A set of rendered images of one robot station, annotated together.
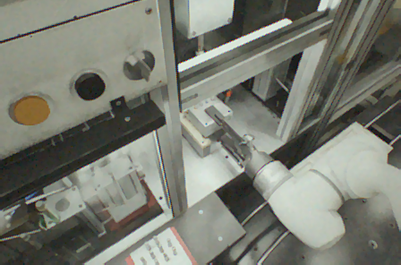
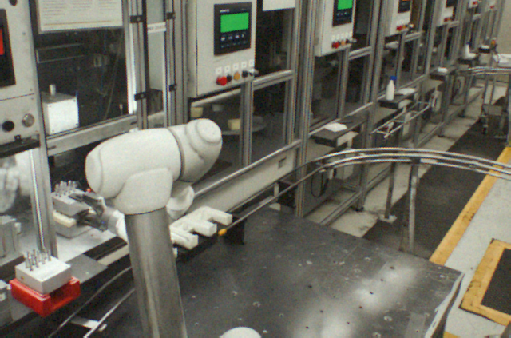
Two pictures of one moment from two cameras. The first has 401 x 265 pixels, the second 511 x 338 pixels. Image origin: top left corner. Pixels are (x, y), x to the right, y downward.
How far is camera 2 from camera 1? 132 cm
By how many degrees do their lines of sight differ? 34
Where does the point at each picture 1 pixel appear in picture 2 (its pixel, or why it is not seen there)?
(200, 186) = (69, 252)
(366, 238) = (228, 291)
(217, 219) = (84, 265)
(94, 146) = (9, 149)
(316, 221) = not seen: hidden behind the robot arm
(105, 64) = (14, 117)
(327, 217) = not seen: hidden behind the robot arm
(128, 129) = (24, 145)
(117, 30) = (20, 105)
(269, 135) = not seen: hidden behind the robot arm
